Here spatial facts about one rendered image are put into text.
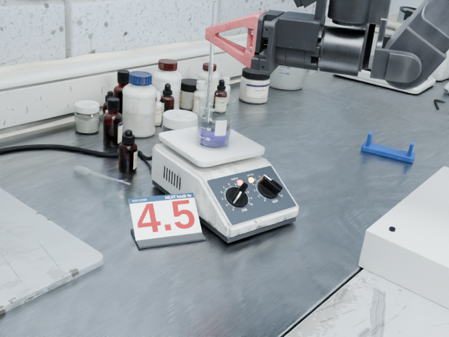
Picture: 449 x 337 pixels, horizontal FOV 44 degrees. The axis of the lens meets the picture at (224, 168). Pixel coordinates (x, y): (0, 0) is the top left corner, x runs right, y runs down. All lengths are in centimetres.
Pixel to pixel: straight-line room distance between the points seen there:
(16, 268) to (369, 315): 40
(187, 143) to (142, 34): 49
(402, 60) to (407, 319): 29
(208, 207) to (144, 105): 34
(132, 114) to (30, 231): 37
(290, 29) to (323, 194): 32
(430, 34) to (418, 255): 25
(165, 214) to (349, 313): 27
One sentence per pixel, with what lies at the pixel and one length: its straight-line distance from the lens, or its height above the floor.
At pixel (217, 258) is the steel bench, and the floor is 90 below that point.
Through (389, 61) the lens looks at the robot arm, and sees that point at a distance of 68.
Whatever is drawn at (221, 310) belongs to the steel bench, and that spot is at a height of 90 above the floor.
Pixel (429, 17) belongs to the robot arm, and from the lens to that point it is 69.
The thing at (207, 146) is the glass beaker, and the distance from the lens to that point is 79.
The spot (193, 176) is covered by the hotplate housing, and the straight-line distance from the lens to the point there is 76.
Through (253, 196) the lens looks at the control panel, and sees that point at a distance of 77.
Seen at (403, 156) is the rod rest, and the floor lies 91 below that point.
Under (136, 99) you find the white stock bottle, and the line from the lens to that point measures 102.
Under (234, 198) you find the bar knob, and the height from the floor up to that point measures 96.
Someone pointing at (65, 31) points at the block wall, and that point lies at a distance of 113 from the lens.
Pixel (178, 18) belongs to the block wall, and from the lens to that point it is 132.
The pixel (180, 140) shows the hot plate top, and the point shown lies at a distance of 82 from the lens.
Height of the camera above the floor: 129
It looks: 24 degrees down
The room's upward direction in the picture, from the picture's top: 6 degrees clockwise
